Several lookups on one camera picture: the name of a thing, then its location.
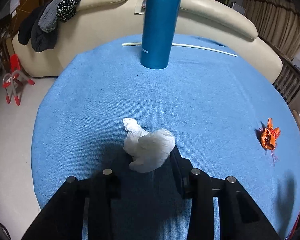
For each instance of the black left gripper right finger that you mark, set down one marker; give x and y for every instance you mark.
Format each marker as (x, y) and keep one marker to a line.
(190, 182)

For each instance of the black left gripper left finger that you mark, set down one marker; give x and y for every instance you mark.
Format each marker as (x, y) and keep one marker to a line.
(106, 182)

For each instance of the white tissue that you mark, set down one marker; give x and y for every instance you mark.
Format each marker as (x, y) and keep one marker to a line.
(149, 150)

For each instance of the blue round tablecloth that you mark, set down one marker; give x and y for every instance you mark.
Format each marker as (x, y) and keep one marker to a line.
(213, 104)

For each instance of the orange red plastic wrapper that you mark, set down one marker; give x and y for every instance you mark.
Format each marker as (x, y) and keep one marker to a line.
(268, 138)

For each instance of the red white small stool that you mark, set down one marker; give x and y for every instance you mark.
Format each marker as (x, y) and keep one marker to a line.
(10, 81)

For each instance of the white thin stick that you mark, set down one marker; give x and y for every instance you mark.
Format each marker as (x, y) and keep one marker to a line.
(129, 44)

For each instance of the wooden crib railing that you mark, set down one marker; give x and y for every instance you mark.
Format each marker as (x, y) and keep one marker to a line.
(288, 82)

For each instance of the cream leather sofa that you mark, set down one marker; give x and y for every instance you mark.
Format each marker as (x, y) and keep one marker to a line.
(97, 22)

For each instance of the dark clothes on sofa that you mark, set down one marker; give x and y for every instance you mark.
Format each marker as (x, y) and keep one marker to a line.
(40, 27)

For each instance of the brown curtain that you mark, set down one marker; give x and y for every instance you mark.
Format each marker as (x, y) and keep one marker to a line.
(277, 21)

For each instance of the blue thermos bottle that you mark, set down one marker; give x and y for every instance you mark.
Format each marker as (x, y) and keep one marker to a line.
(158, 32)

